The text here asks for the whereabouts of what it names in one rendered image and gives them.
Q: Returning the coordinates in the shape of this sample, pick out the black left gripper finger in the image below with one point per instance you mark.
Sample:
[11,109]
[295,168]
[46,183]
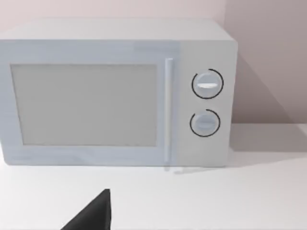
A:
[98,213]

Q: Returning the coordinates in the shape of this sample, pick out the pale microwave door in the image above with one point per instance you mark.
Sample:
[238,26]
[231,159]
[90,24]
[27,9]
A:
[84,153]

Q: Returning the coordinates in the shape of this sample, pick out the pale microwave oven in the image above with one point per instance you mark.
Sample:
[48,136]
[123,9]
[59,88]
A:
[204,148]

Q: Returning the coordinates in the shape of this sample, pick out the pale round microwave knob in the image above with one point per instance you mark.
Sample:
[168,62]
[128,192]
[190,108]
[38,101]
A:
[204,123]
[207,83]

